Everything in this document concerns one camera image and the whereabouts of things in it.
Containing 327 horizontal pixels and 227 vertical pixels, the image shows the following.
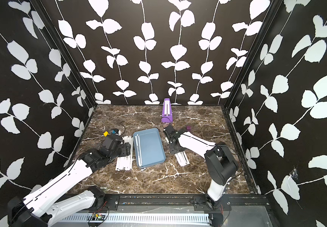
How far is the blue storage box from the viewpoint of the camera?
0.89 metres

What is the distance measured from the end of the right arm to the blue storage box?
121 millimetres

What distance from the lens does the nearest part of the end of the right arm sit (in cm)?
65
